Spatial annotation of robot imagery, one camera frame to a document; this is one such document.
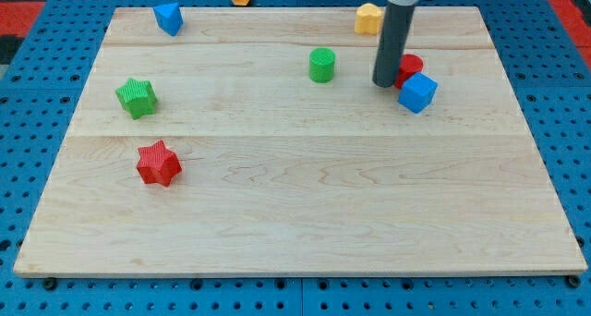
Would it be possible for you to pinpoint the blue cube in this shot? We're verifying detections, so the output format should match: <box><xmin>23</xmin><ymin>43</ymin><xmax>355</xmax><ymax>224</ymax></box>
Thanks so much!
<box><xmin>398</xmin><ymin>73</ymin><xmax>438</xmax><ymax>114</ymax></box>

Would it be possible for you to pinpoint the green star block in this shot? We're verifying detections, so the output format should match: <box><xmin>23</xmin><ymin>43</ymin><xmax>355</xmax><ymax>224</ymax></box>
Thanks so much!
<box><xmin>115</xmin><ymin>79</ymin><xmax>157</xmax><ymax>119</ymax></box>

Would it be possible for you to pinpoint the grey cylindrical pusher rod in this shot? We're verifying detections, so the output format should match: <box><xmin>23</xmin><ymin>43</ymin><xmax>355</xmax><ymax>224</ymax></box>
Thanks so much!
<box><xmin>372</xmin><ymin>3</ymin><xmax>416</xmax><ymax>88</ymax></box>

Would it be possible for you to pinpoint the yellow heart block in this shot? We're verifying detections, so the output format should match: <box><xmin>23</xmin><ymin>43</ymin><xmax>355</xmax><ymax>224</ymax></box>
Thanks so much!
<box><xmin>354</xmin><ymin>3</ymin><xmax>383</xmax><ymax>35</ymax></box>

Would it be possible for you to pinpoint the blue triangular block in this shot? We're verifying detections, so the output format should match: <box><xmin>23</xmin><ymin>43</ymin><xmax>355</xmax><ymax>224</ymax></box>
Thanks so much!
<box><xmin>152</xmin><ymin>3</ymin><xmax>184</xmax><ymax>36</ymax></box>

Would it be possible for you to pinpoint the green cylinder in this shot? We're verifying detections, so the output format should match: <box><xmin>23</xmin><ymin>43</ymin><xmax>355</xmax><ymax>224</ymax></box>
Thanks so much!
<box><xmin>308</xmin><ymin>47</ymin><xmax>336</xmax><ymax>83</ymax></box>

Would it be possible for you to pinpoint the red star block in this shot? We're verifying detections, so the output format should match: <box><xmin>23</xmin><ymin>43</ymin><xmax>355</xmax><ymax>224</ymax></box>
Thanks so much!
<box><xmin>136</xmin><ymin>140</ymin><xmax>182</xmax><ymax>187</ymax></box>

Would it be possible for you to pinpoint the red cylinder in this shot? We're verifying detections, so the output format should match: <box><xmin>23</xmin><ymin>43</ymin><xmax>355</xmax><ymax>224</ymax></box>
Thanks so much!
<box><xmin>394</xmin><ymin>54</ymin><xmax>424</xmax><ymax>89</ymax></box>

